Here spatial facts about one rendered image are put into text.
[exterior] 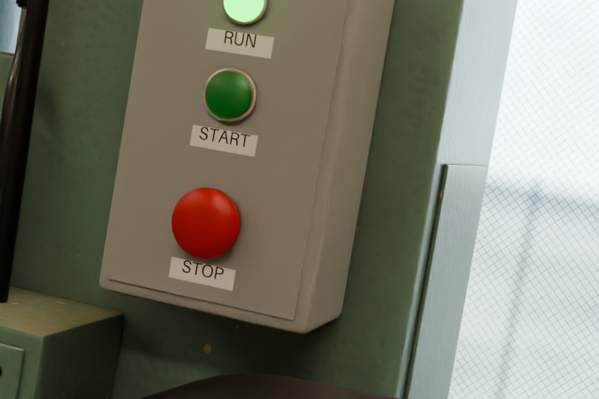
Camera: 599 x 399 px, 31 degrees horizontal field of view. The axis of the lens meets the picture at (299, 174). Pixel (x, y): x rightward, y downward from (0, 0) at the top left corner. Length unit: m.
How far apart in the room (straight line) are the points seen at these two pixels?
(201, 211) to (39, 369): 0.10
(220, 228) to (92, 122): 0.13
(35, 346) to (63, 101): 0.14
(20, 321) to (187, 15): 0.16
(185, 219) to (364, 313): 0.10
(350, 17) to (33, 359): 0.20
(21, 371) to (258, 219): 0.12
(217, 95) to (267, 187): 0.04
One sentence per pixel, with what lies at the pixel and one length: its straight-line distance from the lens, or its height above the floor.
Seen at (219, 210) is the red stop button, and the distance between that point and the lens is 0.45.
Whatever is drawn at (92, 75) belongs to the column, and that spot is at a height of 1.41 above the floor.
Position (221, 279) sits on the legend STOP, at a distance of 0.46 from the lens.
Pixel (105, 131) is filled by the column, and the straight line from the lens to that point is 0.55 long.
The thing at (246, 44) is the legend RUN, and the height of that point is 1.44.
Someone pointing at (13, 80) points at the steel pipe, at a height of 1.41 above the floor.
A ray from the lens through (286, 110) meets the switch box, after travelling 0.45.
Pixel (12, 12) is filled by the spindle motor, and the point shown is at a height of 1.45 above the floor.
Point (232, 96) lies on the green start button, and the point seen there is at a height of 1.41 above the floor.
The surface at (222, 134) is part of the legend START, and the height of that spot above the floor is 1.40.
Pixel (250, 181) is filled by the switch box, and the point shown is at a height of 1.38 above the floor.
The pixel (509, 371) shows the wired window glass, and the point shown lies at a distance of 2.04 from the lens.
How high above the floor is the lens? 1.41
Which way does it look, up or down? 3 degrees down
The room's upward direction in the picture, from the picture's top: 9 degrees clockwise
